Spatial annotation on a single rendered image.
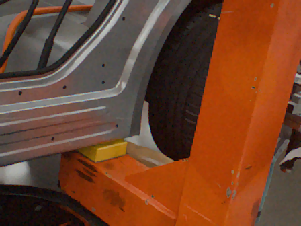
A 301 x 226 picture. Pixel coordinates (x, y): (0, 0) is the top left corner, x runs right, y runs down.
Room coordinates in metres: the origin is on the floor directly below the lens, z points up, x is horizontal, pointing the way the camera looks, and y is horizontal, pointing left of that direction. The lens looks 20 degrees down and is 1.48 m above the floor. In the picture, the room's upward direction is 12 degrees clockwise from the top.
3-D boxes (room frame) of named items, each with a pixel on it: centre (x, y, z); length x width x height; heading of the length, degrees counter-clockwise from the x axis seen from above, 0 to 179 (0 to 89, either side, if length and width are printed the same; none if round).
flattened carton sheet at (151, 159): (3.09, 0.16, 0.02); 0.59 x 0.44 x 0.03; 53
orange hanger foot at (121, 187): (1.56, 0.13, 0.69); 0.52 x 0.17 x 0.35; 53
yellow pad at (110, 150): (1.66, 0.27, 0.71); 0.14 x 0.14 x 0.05; 53
